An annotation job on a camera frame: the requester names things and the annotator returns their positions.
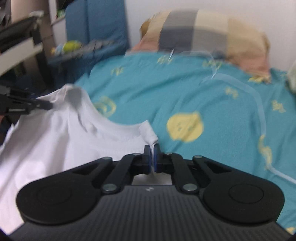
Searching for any white t-shirt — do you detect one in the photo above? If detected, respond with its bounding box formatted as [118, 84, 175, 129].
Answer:
[1, 84, 158, 233]

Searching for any plaid pillow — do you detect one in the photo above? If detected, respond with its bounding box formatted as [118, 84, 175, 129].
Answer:
[133, 9, 271, 83]

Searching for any teal patterned bed sheet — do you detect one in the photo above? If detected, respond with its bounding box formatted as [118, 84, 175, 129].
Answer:
[74, 51, 296, 235]

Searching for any dark wooden desk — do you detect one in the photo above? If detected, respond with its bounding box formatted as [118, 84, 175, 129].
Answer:
[1, 11, 54, 95]

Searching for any light green blanket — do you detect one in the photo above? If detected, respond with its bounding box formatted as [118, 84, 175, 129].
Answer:
[286, 61, 296, 94]

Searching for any grey cloth on chair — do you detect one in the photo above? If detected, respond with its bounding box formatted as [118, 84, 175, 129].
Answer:
[64, 40, 116, 58]

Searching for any yellow green plush toy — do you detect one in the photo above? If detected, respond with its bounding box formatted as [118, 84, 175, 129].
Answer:
[51, 41, 82, 56]

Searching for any blue covered chair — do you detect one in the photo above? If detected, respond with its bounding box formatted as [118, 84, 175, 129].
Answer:
[48, 1, 130, 89]

